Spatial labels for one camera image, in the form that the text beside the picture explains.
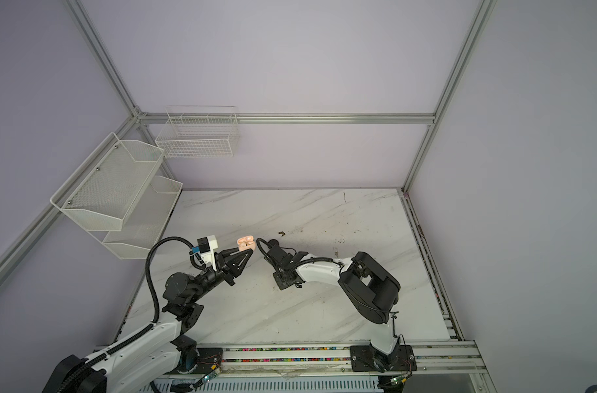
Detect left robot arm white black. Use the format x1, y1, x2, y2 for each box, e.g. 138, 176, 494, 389
44, 248, 254, 392

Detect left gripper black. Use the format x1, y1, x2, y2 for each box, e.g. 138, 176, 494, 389
189, 246, 252, 304

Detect pink round charging case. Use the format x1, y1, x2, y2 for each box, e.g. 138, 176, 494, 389
237, 235, 255, 249

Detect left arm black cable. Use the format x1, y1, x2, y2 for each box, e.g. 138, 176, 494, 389
144, 236, 196, 325

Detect white mesh shelf upper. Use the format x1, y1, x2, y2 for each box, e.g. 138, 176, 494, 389
50, 133, 165, 232

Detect white mesh shelf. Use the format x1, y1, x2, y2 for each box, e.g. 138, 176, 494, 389
50, 133, 165, 232
102, 175, 182, 260

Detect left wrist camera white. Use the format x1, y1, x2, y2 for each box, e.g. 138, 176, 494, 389
190, 235, 218, 271

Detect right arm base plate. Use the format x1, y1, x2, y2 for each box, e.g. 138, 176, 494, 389
349, 344, 417, 373

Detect aluminium mounting rail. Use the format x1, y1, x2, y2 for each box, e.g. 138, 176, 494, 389
79, 340, 489, 380

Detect white mesh shelf lower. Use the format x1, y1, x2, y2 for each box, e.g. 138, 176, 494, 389
102, 175, 182, 260

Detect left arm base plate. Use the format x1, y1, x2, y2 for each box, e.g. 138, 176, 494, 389
176, 347, 223, 375

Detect white wire basket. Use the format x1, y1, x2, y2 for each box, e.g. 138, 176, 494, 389
155, 106, 240, 159

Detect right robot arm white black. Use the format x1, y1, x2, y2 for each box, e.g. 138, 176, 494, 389
256, 238, 401, 356

